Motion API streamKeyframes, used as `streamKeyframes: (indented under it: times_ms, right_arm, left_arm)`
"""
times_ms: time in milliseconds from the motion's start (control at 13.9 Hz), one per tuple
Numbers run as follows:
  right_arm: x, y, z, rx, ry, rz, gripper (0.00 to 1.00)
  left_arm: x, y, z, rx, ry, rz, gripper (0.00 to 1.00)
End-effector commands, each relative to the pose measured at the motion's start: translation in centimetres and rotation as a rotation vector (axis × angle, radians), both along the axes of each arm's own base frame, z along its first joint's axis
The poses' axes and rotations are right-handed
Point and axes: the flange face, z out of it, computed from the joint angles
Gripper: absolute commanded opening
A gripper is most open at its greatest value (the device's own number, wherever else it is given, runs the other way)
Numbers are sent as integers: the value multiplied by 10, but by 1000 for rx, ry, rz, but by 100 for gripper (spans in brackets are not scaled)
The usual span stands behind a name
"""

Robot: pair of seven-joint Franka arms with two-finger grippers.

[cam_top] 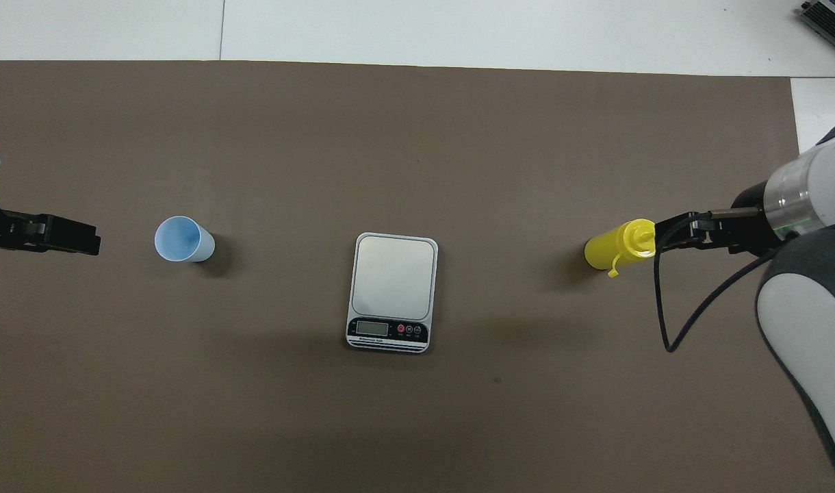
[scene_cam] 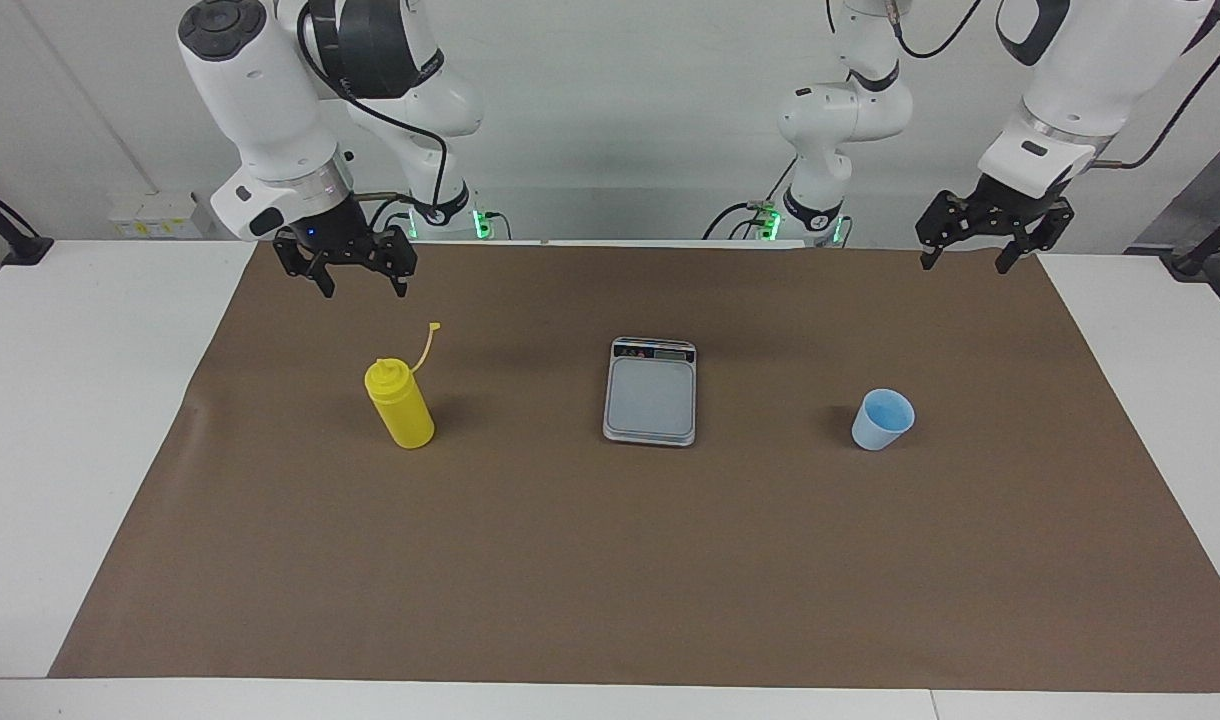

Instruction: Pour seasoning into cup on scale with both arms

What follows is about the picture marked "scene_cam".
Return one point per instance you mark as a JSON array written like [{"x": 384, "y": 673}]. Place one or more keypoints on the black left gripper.
[{"x": 1005, "y": 210}]

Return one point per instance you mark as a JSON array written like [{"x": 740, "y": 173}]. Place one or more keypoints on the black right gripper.
[{"x": 332, "y": 228}]

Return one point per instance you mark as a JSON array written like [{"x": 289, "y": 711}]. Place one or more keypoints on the brown table mat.
[{"x": 610, "y": 560}]

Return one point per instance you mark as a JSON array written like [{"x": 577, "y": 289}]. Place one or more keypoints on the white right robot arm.
[{"x": 270, "y": 90}]

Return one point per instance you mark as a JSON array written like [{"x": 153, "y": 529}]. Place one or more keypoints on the black clamp mount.
[
  {"x": 25, "y": 248},
  {"x": 1195, "y": 260}
]

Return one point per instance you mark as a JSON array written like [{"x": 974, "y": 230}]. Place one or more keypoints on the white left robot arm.
[{"x": 1090, "y": 70}]

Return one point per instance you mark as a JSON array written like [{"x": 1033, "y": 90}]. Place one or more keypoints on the yellow squeeze bottle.
[{"x": 400, "y": 410}]

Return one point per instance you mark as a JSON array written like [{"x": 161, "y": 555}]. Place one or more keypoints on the light blue plastic cup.
[{"x": 880, "y": 425}]

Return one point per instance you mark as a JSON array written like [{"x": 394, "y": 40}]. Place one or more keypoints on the white wall socket box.
[{"x": 155, "y": 215}]

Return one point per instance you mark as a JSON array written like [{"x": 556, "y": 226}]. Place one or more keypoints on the silver digital kitchen scale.
[{"x": 650, "y": 395}]

